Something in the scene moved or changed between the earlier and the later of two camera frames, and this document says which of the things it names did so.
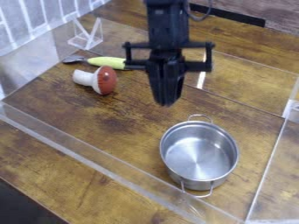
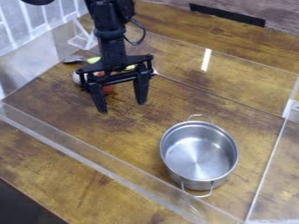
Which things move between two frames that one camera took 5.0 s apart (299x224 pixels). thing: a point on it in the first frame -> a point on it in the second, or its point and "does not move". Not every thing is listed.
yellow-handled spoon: x=114 y=62 does not move
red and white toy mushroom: x=102 y=80 does not move
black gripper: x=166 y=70 -> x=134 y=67
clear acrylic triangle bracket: x=85 y=40 does not move
